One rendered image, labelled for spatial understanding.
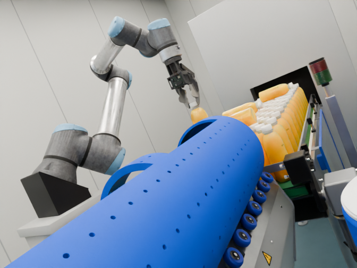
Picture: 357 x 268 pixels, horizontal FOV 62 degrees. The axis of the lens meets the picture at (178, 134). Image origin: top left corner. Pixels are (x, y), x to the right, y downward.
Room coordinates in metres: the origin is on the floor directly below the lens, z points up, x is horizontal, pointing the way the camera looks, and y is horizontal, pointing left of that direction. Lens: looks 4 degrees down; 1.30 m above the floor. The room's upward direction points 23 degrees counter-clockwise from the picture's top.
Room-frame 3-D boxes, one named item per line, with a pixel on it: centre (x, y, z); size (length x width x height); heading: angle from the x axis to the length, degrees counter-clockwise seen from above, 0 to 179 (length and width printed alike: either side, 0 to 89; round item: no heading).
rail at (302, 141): (1.73, -0.74, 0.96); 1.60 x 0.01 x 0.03; 151
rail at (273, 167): (1.12, -0.17, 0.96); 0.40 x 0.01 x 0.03; 61
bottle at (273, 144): (1.10, -0.31, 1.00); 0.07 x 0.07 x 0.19
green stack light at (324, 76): (1.21, -0.63, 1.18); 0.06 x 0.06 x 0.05
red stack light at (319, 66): (1.21, -0.63, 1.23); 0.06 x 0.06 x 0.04
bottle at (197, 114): (1.28, -0.11, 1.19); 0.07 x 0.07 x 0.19
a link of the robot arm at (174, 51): (1.26, -0.10, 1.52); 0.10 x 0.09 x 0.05; 61
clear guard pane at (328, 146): (1.48, -0.67, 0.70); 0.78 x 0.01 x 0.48; 151
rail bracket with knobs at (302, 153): (1.00, -0.33, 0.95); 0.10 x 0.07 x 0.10; 61
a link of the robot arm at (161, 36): (1.26, -0.10, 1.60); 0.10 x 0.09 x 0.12; 27
